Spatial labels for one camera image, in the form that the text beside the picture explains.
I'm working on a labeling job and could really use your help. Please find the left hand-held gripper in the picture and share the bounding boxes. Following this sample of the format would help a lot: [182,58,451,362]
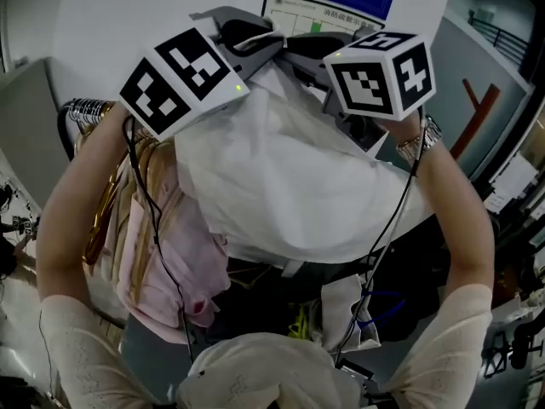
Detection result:
[118,5,286,142]

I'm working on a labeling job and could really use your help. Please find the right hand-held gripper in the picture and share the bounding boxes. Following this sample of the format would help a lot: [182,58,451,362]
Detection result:
[276,26,438,158]

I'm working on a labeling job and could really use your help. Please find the white garment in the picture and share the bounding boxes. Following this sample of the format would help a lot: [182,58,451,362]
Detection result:
[173,17,432,256]

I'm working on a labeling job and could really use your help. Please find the person's right forearm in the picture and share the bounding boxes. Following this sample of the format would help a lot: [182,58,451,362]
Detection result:
[382,112,497,298]

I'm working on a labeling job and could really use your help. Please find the person's left forearm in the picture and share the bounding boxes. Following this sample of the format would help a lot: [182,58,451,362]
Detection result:
[35,104,134,314]

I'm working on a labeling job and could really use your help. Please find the white floor plan sheet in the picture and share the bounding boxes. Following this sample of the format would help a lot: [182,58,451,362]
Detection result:
[261,0,385,38]

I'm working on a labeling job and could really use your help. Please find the silver wristwatch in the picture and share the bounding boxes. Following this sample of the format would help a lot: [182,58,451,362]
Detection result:
[395,116,444,166]

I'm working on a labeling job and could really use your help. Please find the red beam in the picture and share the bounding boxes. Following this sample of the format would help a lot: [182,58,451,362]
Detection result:
[450,78,502,160]

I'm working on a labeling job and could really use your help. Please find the white hung sheet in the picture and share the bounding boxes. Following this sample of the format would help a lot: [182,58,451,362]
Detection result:
[224,158,436,273]

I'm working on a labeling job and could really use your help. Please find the black railing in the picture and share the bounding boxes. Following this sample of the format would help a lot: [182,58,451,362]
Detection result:
[467,9,530,66]

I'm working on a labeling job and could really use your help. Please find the row of gold hangers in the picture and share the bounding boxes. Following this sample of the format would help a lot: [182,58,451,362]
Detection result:
[72,115,180,268]

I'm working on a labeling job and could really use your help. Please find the pink hanging garments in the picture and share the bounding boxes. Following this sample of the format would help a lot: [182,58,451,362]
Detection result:
[83,136,232,345]

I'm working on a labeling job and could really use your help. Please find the grey partition panel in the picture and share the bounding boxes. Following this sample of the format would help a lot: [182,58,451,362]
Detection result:
[0,56,72,209]

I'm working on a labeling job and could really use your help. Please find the cream knit sweater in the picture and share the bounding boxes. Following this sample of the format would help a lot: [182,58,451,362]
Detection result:
[39,283,494,409]

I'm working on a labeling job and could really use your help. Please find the black office chair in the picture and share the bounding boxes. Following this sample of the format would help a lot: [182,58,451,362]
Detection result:
[482,312,545,379]

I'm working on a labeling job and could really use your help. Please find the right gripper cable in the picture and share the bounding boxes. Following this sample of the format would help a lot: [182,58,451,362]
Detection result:
[334,117,429,368]

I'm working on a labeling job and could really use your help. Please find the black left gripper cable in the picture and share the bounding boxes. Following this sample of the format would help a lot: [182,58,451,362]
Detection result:
[122,116,196,364]

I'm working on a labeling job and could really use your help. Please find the white bag with blue handles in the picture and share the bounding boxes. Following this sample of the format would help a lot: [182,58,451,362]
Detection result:
[319,273,406,354]

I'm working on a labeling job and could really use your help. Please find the yellow-green strap bundle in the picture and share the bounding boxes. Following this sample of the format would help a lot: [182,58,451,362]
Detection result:
[288,303,317,341]

